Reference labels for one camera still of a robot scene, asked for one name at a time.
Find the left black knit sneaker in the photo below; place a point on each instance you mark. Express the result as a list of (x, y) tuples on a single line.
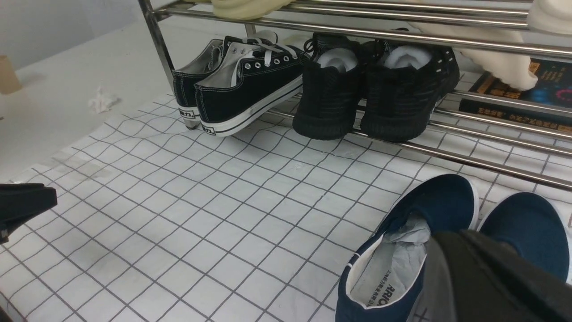
[(331, 83)]

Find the right black knit sneaker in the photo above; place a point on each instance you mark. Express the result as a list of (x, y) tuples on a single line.
[(403, 83)]

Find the right black canvas sneaker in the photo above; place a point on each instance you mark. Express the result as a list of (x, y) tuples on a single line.
[(254, 75)]

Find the black canvas sneaker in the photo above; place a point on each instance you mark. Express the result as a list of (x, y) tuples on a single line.
[(185, 78), (254, 75)]

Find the brown cardboard box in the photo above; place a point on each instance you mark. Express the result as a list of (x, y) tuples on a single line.
[(9, 82)]

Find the navy slip-on shoe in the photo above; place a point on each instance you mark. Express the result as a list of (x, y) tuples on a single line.
[(531, 225), (384, 277)]

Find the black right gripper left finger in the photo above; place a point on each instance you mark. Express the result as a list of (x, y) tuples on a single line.
[(22, 202)]

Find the white grid-pattern floor cloth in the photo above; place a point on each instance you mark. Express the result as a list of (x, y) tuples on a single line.
[(159, 223)]

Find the dark colourful book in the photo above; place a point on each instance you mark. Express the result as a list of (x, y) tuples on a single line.
[(547, 105)]

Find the crumpled white paper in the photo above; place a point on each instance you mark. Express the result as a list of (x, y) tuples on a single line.
[(103, 101)]

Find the far-right beige slipper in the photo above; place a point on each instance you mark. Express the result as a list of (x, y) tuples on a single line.
[(552, 16)]

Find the left black canvas sneaker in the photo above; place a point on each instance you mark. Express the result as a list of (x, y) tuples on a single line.
[(185, 78)]

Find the black knit sneaker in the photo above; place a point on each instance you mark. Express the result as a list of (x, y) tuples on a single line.
[(331, 83), (403, 83)]

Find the silver metal shoe rack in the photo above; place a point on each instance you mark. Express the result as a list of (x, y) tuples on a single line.
[(153, 16)]

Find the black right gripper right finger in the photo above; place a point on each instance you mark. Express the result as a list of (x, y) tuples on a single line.
[(471, 278)]

